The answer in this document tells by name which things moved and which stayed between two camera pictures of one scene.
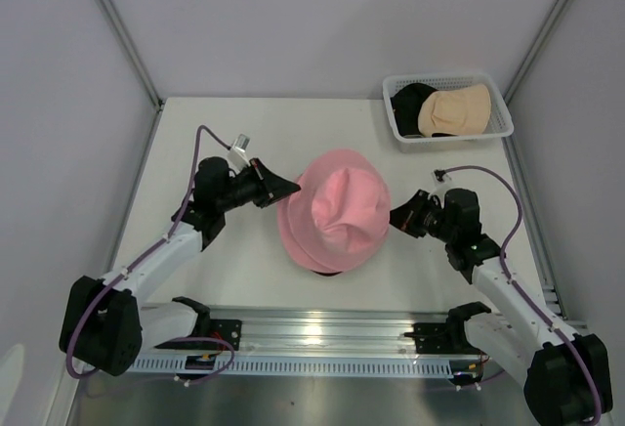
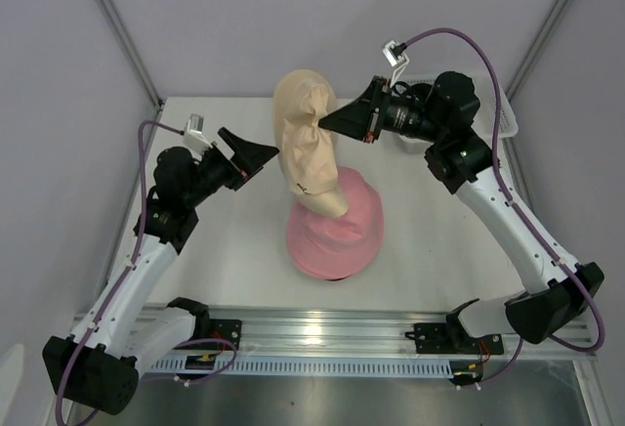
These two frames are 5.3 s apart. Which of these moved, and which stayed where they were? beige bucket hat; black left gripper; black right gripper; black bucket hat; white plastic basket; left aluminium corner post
Moved: black left gripper; black bucket hat; black right gripper; beige bucket hat
Stayed: left aluminium corner post; white plastic basket
